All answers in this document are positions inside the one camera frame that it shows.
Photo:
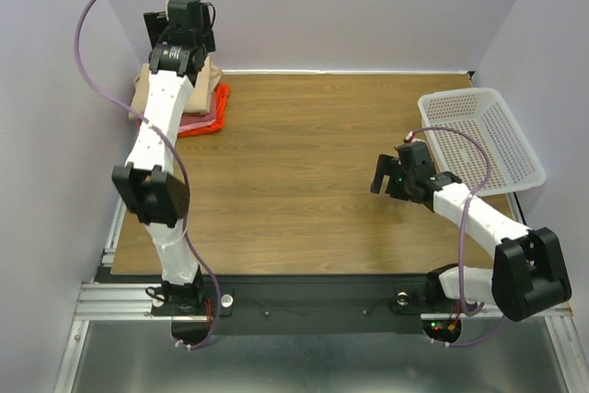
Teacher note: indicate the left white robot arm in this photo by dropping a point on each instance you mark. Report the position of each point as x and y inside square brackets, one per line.
[150, 190]

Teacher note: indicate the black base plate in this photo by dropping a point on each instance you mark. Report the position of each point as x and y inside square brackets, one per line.
[305, 304]

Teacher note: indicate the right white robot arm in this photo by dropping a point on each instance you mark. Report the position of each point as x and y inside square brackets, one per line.
[528, 273]

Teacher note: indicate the aluminium frame rail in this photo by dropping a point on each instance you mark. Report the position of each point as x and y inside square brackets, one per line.
[98, 301]

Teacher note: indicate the orange folded shirt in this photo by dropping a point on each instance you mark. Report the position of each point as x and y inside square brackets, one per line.
[219, 102]

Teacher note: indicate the dark pink folded shirt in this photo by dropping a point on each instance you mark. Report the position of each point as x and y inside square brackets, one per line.
[188, 118]

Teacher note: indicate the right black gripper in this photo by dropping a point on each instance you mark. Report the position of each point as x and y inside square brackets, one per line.
[392, 177]

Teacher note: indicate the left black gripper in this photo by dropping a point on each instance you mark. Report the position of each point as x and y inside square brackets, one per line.
[158, 24]

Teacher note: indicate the light pink folded shirt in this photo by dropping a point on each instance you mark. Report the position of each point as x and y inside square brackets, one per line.
[185, 128]

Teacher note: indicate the beige t shirt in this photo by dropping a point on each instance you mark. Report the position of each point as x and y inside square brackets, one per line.
[200, 99]

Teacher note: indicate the white plastic basket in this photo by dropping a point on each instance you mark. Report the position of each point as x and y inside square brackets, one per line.
[473, 134]

